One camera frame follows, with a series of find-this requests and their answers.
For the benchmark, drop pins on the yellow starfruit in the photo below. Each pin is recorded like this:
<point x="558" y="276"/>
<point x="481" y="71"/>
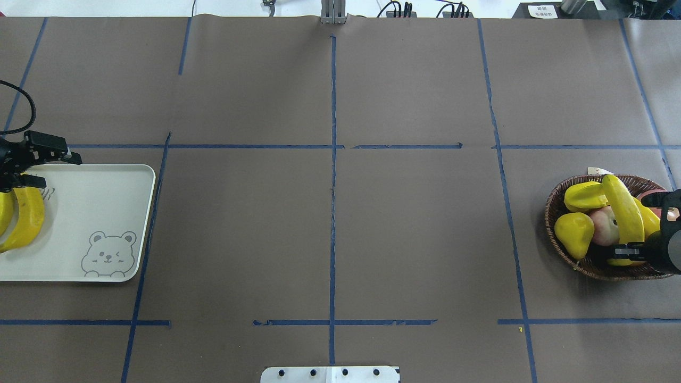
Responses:
<point x="585" y="197"/>

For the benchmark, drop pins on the yellow banana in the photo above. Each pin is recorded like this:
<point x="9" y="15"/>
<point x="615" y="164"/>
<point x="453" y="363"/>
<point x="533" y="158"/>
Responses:
<point x="30" y="221"/>
<point x="626" y="211"/>
<point x="6" y="211"/>
<point x="651" y="222"/>

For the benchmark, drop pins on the aluminium frame post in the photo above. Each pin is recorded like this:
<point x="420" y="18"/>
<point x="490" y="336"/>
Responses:
<point x="333" y="12"/>

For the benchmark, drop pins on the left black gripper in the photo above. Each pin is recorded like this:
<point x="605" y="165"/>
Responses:
<point x="11" y="160"/>

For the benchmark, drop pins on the paper tag on basket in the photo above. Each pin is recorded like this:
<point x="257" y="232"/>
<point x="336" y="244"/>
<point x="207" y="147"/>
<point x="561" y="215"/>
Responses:
<point x="595" y="171"/>

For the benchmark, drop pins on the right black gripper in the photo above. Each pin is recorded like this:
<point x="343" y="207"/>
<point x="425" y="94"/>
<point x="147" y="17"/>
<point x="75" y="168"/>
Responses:
<point x="669" y="247"/>

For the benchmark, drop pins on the white bear tray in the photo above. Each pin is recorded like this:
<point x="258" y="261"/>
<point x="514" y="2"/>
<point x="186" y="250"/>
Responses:
<point x="95" y="225"/>

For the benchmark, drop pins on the yellow pear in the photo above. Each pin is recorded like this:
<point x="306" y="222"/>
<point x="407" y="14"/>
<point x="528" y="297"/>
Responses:
<point x="575" y="231"/>

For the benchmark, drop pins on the reacher grabber stick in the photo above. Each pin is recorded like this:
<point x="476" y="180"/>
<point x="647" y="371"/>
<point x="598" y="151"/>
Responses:
<point x="271" y="5"/>

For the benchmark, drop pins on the pink red apple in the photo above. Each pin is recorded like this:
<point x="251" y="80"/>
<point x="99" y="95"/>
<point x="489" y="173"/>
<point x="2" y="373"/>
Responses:
<point x="606" y="230"/>

